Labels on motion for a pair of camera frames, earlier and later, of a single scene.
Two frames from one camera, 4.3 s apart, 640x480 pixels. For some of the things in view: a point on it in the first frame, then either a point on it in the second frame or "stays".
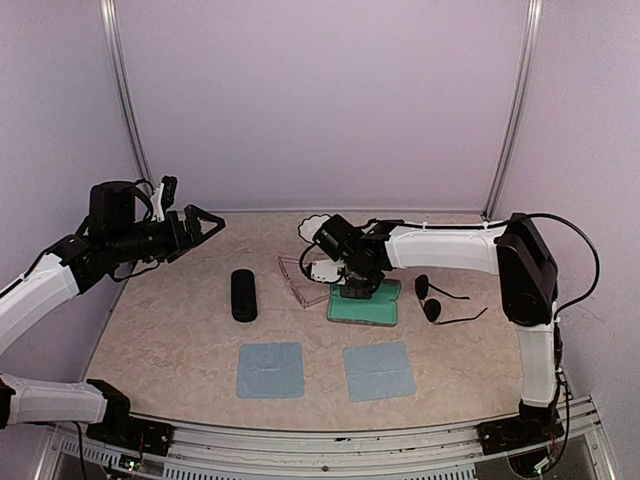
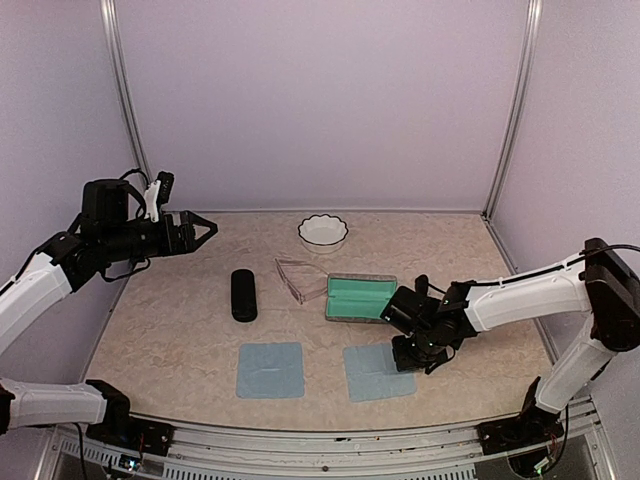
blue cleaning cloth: x=378 y=371 stays
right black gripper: x=363 y=292 to x=404 y=362
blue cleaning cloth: x=270 y=370 stays
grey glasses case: x=380 y=309 stays
